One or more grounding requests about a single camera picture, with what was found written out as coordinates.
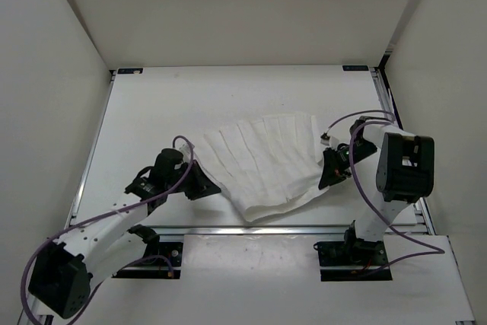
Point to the aluminium frame rail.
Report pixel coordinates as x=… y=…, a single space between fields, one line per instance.
x=262 y=230

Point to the white pleated skirt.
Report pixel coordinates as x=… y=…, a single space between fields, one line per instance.
x=267 y=166

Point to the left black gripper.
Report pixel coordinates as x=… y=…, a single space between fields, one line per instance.
x=203 y=186

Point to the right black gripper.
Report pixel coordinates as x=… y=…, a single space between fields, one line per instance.
x=332 y=170

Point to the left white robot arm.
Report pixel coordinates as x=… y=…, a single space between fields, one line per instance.
x=67 y=268

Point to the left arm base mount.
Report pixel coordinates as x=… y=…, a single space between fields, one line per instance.
x=162 y=258

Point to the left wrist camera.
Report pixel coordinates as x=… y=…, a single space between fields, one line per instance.
x=186 y=149

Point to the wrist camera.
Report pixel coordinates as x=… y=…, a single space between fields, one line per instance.
x=329 y=141
x=186 y=149

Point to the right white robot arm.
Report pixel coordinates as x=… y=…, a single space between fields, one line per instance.
x=404 y=174

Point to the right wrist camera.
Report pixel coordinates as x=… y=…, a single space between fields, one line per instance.
x=329 y=141

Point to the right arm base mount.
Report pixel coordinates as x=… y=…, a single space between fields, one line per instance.
x=352 y=260

